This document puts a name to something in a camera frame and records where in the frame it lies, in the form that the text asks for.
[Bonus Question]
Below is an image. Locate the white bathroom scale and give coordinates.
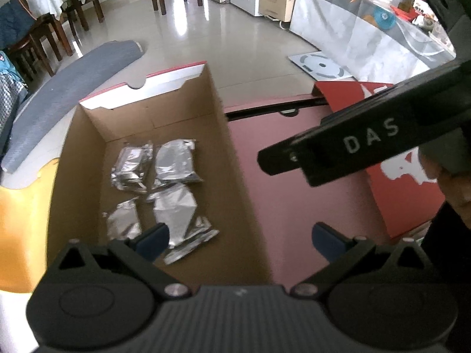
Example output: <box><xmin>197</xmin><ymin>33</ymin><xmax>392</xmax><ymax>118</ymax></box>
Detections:
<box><xmin>288</xmin><ymin>52</ymin><xmax>356</xmax><ymax>81</ymax></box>

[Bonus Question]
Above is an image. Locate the person's right hand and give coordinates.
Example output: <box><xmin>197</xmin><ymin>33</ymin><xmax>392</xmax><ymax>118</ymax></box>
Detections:
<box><xmin>417</xmin><ymin>148</ymin><xmax>471</xmax><ymax>204</ymax></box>

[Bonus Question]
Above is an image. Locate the yellow plastic chair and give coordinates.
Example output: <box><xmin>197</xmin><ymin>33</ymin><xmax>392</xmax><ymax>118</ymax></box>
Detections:
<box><xmin>0</xmin><ymin>158</ymin><xmax>61</xmax><ymax>295</ymax></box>

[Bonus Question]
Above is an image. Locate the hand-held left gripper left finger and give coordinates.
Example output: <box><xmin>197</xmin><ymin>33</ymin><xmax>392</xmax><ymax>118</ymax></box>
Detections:
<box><xmin>52</xmin><ymin>224</ymin><xmax>193</xmax><ymax>299</ymax></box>

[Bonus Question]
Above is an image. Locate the red shoe box lid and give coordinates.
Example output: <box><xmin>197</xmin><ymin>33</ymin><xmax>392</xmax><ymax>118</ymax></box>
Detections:
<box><xmin>313</xmin><ymin>81</ymin><xmax>447</xmax><ymax>239</ymax></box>

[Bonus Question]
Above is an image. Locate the person's right forearm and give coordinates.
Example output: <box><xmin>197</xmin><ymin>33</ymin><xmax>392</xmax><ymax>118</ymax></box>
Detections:
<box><xmin>419</xmin><ymin>200</ymin><xmax>471</xmax><ymax>265</ymax></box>

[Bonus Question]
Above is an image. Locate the red cardboard shoe box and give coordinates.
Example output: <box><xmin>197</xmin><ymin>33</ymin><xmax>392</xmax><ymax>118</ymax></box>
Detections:
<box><xmin>47</xmin><ymin>61</ymin><xmax>273</xmax><ymax>291</ymax></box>

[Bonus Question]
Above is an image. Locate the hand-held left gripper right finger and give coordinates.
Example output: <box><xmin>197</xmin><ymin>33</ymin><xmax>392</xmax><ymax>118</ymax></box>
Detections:
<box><xmin>291</xmin><ymin>222</ymin><xmax>429</xmax><ymax>299</ymax></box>

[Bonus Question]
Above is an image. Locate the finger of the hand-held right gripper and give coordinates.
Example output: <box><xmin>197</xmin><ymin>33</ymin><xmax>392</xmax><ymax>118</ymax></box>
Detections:
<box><xmin>257</xmin><ymin>138</ymin><xmax>308</xmax><ymax>176</ymax></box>

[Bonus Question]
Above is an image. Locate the blue jacket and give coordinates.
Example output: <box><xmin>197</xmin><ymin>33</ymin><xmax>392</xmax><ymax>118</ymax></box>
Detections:
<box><xmin>0</xmin><ymin>0</ymin><xmax>37</xmax><ymax>50</ymax></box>

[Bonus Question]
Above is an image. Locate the blue round lid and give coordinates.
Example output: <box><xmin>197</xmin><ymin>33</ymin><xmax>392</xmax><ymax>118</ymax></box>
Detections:
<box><xmin>372</xmin><ymin>8</ymin><xmax>397</xmax><ymax>30</ymax></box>

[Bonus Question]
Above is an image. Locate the grey rolled rug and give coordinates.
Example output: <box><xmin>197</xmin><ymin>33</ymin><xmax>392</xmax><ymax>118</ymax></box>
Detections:
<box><xmin>0</xmin><ymin>40</ymin><xmax>144</xmax><ymax>173</ymax></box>

